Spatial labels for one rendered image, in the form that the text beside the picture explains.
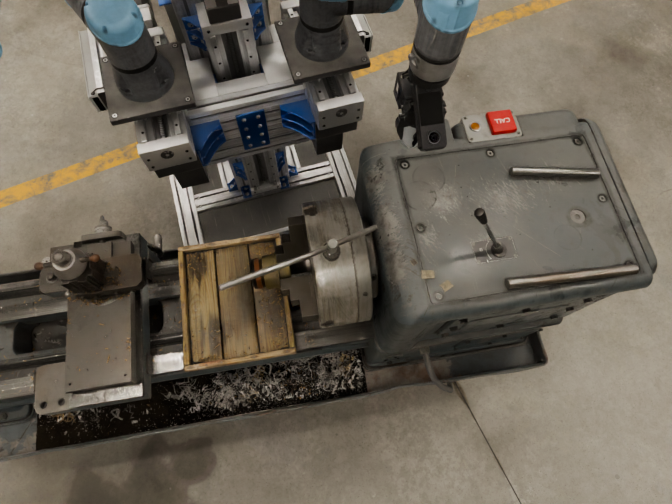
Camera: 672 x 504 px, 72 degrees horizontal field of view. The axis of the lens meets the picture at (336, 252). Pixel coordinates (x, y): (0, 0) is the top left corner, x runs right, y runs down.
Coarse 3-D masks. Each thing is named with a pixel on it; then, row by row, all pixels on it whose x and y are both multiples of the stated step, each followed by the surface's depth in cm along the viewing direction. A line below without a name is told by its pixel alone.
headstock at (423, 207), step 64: (576, 128) 111; (384, 192) 104; (448, 192) 104; (512, 192) 104; (576, 192) 105; (384, 256) 102; (448, 256) 98; (512, 256) 99; (576, 256) 99; (640, 256) 100; (384, 320) 111; (448, 320) 97; (512, 320) 116
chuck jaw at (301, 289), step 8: (280, 280) 112; (288, 280) 112; (296, 280) 112; (304, 280) 112; (312, 280) 112; (288, 288) 111; (296, 288) 111; (304, 288) 111; (312, 288) 111; (296, 296) 110; (304, 296) 110; (312, 296) 110; (296, 304) 112; (304, 304) 109; (312, 304) 109; (304, 312) 108; (312, 312) 108; (304, 320) 110; (312, 320) 111; (328, 320) 109
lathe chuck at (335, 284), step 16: (304, 208) 108; (320, 208) 107; (336, 208) 106; (320, 224) 103; (336, 224) 103; (320, 240) 101; (320, 256) 100; (352, 256) 100; (320, 272) 100; (336, 272) 100; (352, 272) 101; (320, 288) 101; (336, 288) 101; (352, 288) 102; (320, 304) 102; (336, 304) 103; (352, 304) 104; (320, 320) 106; (336, 320) 107; (352, 320) 109
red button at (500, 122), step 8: (488, 112) 111; (496, 112) 111; (504, 112) 111; (488, 120) 110; (496, 120) 110; (504, 120) 110; (512, 120) 110; (496, 128) 109; (504, 128) 109; (512, 128) 109
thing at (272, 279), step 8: (264, 256) 113; (272, 256) 113; (256, 264) 111; (264, 264) 111; (272, 264) 111; (272, 272) 110; (280, 272) 112; (288, 272) 112; (256, 280) 111; (264, 280) 111; (272, 280) 111; (256, 288) 113; (272, 288) 114; (280, 288) 113
